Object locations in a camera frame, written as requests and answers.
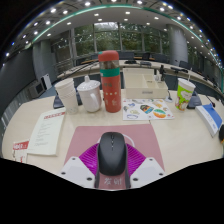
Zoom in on ceiling lights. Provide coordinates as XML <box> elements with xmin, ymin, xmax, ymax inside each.
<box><xmin>4</xmin><ymin>0</ymin><xmax>223</xmax><ymax>68</ymax></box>

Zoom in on beige organizer box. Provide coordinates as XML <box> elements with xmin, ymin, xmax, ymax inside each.
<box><xmin>122</xmin><ymin>67</ymin><xmax>169</xmax><ymax>100</ymax></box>

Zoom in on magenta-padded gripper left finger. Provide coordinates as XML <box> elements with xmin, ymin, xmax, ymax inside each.
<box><xmin>59</xmin><ymin>143</ymin><xmax>101</xmax><ymax>190</ymax></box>

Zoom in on long curved conference desk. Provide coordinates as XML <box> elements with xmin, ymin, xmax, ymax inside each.
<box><xmin>56</xmin><ymin>59</ymin><xmax>224</xmax><ymax>101</ymax></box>

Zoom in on stack of white paper cups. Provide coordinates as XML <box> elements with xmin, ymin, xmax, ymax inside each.
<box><xmin>54</xmin><ymin>77</ymin><xmax>80</xmax><ymax>115</ymax></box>

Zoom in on colourful sticker sheet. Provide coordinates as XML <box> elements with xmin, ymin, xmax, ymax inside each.
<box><xmin>122</xmin><ymin>98</ymin><xmax>175</xmax><ymax>121</ymax></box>

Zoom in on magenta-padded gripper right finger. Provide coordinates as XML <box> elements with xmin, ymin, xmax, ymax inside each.
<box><xmin>124</xmin><ymin>143</ymin><xmax>166</xmax><ymax>190</ymax></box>

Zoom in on white lidded ceramic mug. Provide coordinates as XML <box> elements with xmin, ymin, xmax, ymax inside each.
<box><xmin>76</xmin><ymin>74</ymin><xmax>102</xmax><ymax>113</ymax></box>

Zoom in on red bottle with green band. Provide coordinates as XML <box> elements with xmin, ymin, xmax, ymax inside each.
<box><xmin>97</xmin><ymin>50</ymin><xmax>123</xmax><ymax>114</ymax></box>

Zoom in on grey box cabinet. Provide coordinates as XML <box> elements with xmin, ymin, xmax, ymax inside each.
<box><xmin>28</xmin><ymin>79</ymin><xmax>46</xmax><ymax>100</ymax></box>

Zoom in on red and white leaflet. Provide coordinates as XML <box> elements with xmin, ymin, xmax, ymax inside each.
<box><xmin>12</xmin><ymin>139</ymin><xmax>31</xmax><ymax>164</ymax></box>

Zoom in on blue and white book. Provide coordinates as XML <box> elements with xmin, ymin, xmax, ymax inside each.
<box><xmin>195</xmin><ymin>103</ymin><xmax>224</xmax><ymax>138</ymax></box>

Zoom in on black computer mouse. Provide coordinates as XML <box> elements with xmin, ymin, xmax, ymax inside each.
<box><xmin>96</xmin><ymin>131</ymin><xmax>128</xmax><ymax>177</ymax></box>

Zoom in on pink mouse pad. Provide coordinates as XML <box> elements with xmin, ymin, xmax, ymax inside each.
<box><xmin>63</xmin><ymin>123</ymin><xmax>165</xmax><ymax>191</ymax></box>

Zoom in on white printed document sheet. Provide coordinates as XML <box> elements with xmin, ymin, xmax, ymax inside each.
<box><xmin>26</xmin><ymin>107</ymin><xmax>67</xmax><ymax>157</ymax></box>

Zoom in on printed paper cup with straw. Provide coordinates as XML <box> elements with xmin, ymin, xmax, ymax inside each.
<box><xmin>174</xmin><ymin>73</ymin><xmax>197</xmax><ymax>112</ymax></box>

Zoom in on white leaning board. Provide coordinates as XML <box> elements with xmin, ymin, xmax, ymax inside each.
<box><xmin>40</xmin><ymin>73</ymin><xmax>53</xmax><ymax>91</ymax></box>

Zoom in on dark office chairs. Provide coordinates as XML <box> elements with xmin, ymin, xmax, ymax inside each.
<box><xmin>74</xmin><ymin>49</ymin><xmax>221</xmax><ymax>91</ymax></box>

